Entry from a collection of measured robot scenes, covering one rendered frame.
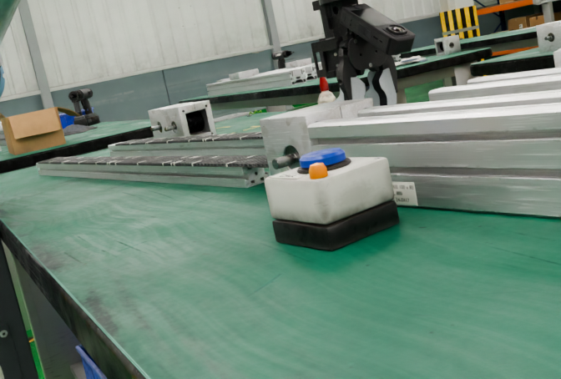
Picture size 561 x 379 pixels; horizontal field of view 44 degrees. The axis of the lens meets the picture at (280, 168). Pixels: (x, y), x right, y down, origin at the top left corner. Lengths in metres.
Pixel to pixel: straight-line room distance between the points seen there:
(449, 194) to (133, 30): 11.73
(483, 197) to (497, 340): 0.24
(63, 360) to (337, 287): 1.69
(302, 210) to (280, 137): 0.22
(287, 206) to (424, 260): 0.14
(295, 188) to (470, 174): 0.15
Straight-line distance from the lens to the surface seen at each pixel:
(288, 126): 0.78
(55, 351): 2.12
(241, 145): 1.29
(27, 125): 2.91
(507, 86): 0.80
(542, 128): 0.55
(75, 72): 12.01
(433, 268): 0.49
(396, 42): 0.94
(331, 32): 1.04
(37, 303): 2.08
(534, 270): 0.47
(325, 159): 0.59
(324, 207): 0.56
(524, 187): 0.57
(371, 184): 0.59
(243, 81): 4.60
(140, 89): 12.20
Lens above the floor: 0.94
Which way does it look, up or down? 9 degrees down
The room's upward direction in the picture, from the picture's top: 12 degrees counter-clockwise
